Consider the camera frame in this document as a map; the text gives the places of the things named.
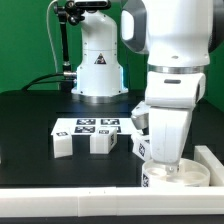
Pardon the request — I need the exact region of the black mounted camera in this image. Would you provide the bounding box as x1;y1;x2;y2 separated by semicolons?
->
74;0;110;10

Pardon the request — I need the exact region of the black cable bundle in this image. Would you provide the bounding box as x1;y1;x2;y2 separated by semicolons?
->
21;72;78;92

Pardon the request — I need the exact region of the white cable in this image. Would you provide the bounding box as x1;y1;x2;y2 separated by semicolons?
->
46;0;60;74

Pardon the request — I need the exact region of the white marker sheet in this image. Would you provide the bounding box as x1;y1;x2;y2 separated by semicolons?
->
51;118;141;135

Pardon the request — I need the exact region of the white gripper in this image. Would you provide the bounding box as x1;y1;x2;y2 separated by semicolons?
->
145;72;206;164

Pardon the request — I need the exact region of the white front fence rail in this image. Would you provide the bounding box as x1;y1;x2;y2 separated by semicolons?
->
0;187;224;218

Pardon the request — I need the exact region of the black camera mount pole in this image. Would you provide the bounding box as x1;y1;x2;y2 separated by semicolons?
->
54;0;84;92

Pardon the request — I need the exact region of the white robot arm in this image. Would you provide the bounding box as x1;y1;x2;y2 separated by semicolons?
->
73;0;224;164

